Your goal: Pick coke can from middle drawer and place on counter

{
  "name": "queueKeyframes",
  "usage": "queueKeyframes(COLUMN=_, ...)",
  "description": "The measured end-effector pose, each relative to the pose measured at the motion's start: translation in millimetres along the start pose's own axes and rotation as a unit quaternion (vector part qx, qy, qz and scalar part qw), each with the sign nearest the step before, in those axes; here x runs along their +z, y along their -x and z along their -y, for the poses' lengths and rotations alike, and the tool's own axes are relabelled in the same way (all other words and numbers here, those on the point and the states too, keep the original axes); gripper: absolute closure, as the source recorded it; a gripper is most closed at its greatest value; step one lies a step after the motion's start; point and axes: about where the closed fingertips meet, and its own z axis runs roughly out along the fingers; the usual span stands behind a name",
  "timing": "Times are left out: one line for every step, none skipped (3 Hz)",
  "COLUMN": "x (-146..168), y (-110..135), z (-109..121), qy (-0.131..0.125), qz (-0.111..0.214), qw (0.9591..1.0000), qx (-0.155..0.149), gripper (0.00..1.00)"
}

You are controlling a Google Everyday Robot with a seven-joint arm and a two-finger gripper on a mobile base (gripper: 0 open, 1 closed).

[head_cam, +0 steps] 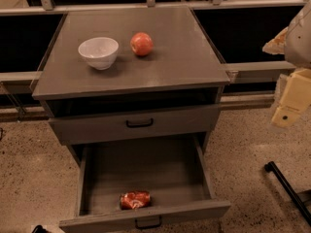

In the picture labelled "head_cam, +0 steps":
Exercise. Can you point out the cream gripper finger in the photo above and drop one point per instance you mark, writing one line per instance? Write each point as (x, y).
(295, 98)
(276, 45)

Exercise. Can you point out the crushed red coke can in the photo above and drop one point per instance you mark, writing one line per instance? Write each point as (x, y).
(135, 199)

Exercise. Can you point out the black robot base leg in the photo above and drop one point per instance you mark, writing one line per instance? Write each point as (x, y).
(302, 200)

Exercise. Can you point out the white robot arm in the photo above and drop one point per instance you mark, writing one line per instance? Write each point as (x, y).
(294, 42)

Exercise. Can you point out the closed grey top drawer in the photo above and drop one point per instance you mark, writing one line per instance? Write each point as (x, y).
(75, 130)

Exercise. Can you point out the open grey middle drawer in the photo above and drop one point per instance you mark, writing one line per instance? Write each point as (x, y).
(171, 168)

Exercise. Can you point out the grey drawer cabinet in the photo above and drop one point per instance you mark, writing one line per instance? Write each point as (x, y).
(182, 69)

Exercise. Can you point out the red apple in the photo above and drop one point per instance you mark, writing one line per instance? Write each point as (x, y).
(141, 44)

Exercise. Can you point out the white ceramic bowl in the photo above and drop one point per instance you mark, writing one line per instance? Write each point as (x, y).
(99, 53)

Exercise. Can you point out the grey metal railing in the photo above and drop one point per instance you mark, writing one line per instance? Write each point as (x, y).
(31, 34)

